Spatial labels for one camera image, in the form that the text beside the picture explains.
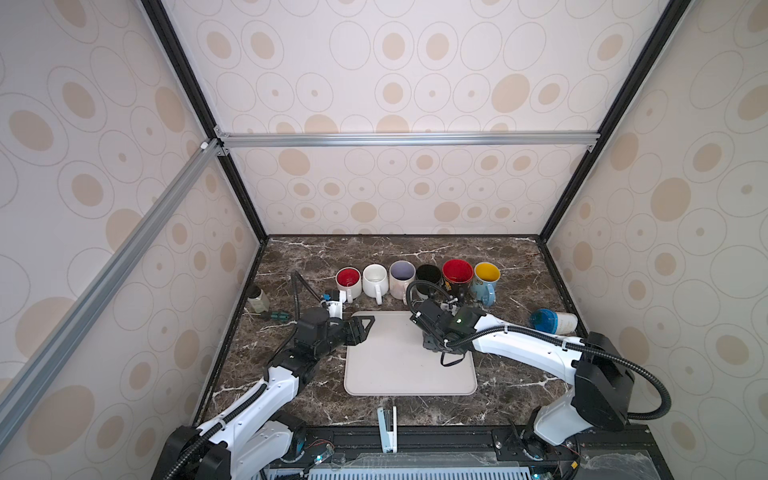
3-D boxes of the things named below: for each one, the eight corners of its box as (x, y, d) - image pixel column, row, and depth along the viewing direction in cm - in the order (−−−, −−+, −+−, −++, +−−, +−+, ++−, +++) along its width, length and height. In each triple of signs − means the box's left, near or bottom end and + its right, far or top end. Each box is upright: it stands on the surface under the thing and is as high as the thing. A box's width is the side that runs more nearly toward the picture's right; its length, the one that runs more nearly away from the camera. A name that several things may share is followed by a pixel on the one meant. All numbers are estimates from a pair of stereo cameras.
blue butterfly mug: (464, 307, 102) (471, 288, 93) (471, 279, 109) (478, 259, 101) (487, 314, 100) (496, 295, 91) (492, 285, 108) (501, 265, 99)
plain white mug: (337, 306, 102) (333, 293, 96) (340, 280, 109) (337, 266, 103) (360, 306, 102) (358, 293, 96) (362, 280, 109) (360, 266, 103)
